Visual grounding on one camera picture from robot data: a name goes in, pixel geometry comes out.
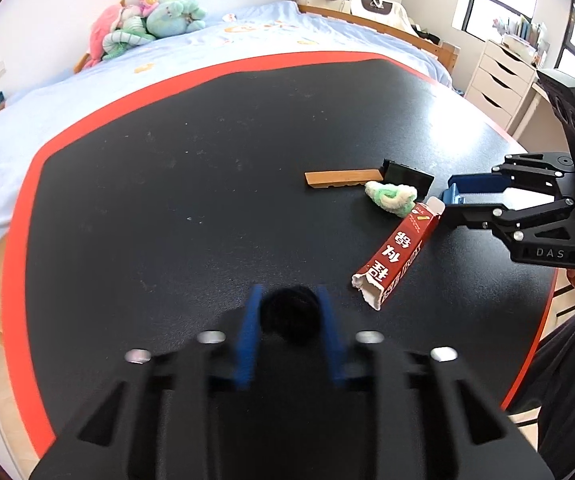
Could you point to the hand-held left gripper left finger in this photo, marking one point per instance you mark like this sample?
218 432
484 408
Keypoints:
248 332

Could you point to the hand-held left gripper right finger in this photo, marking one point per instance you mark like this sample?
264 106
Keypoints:
331 332

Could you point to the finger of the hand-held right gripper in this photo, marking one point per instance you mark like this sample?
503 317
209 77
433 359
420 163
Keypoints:
460 206
477 184

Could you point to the black ball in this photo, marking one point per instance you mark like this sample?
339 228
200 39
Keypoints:
290 312

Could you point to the small black box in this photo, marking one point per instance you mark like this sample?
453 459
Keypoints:
407 176

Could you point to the green white plush toy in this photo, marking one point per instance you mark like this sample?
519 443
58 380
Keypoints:
390 199

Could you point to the red torn carton box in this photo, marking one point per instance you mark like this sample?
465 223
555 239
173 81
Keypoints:
397 255

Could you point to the white drawer cabinet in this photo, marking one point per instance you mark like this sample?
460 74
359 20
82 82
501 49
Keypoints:
500 80

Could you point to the stationery pile on cabinet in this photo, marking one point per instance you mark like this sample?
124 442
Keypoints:
522 35

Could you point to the brown wooden strip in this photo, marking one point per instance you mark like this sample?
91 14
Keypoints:
342 178

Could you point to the black table with red edge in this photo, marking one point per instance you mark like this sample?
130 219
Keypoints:
167 210

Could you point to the white bag with dark print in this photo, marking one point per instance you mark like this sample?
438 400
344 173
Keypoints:
378 9

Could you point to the person's dark trouser leg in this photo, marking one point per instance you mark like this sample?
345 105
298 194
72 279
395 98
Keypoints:
567 395

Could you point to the green striped plush toy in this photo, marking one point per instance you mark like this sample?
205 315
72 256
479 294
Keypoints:
127 35

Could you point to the mint green plush toy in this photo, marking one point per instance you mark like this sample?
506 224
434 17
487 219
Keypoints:
172 14

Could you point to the pink flower plush toy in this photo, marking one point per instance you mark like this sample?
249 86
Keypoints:
149 2

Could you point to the wooden bed frame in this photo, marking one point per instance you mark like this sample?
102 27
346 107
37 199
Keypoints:
377 22

